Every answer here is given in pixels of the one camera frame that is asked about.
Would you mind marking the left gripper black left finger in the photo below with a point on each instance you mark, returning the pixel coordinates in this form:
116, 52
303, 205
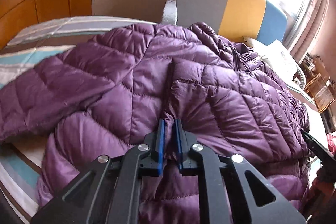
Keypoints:
152, 163

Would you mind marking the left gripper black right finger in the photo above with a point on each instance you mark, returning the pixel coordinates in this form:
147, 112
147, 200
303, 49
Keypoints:
184, 141

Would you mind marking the purple quilted puffer jacket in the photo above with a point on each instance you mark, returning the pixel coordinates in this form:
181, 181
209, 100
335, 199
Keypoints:
103, 96

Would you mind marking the wooden side table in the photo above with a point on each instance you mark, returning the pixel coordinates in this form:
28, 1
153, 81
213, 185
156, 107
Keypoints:
313, 65

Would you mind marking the white pillow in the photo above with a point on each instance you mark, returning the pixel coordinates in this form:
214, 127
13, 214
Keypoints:
276, 56

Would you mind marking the striped bed sheet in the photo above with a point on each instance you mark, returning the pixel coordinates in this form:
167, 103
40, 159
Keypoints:
21, 160

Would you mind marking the pink patterned curtain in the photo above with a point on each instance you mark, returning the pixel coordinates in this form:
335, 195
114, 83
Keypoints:
307, 16

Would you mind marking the grey yellow blue headboard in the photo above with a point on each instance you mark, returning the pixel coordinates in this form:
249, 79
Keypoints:
236, 19

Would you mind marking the white bed side rail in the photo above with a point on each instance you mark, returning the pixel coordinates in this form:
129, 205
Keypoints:
170, 14

